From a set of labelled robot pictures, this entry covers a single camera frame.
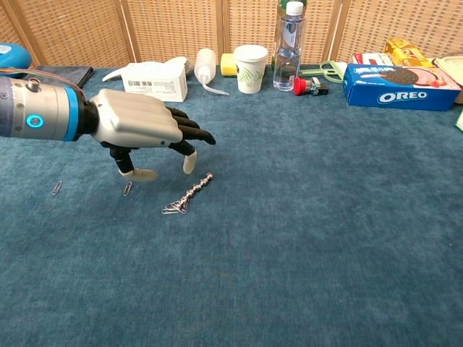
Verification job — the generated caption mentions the teal table cloth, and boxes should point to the teal table cloth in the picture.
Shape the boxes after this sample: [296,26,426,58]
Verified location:
[0,64,463,347]

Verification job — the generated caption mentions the blue detergent bottle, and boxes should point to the blue detergent bottle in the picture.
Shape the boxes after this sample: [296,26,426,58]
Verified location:
[0,43,33,70]

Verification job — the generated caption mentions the yellow snack package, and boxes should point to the yellow snack package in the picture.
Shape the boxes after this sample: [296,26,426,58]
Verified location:
[383,38,435,69]

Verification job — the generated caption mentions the yellow sponge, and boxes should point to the yellow sponge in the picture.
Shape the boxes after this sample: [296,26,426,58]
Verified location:
[220,53,267,77]

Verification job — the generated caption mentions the red and white box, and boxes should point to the red and white box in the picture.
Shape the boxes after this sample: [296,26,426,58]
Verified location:
[352,52,395,67]

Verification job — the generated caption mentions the green tea bottle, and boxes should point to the green tea bottle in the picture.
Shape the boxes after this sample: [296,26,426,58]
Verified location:
[276,0,308,15]

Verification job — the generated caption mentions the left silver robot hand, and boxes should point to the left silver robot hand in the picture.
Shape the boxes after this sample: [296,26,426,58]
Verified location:
[85,88,217,181]

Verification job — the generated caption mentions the translucent squeeze wash bottle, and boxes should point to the translucent squeeze wash bottle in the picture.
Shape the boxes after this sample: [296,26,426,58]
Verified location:
[194,48,231,97]

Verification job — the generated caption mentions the grey zip pouch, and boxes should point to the grey zip pouch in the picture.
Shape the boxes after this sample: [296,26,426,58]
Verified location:
[23,65,94,90]

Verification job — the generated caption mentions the red emergency stop button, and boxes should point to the red emergency stop button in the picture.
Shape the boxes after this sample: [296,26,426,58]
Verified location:
[293,76,330,97]

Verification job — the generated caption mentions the rattan folding screen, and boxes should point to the rattan folding screen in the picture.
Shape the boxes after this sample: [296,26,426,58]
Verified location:
[0,0,463,72]

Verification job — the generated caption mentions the beige lidded food container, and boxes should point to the beige lidded food container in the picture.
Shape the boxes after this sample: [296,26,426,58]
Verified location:
[433,52,463,105]

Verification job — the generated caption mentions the white labelled cardboard box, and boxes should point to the white labelled cardboard box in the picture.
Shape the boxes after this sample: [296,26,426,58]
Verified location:
[121,63,188,103]

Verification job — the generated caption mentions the blue Oreo biscuit box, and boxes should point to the blue Oreo biscuit box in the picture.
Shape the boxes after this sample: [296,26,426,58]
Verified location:
[342,64,462,112]

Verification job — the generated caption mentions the paper cup with leaf print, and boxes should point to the paper cup with leaf print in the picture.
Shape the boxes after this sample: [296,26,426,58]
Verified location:
[234,44,269,95]

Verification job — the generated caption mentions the coloured left arm wire ribbon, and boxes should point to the coloured left arm wire ribbon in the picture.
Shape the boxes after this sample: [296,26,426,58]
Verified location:
[0,67,87,101]

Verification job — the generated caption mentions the clear water bottle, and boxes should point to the clear water bottle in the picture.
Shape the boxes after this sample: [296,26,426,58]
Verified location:
[273,1,307,92]

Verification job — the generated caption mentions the silver magnetic bead rod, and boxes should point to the silver magnetic bead rod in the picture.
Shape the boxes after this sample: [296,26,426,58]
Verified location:
[179,172,214,213]

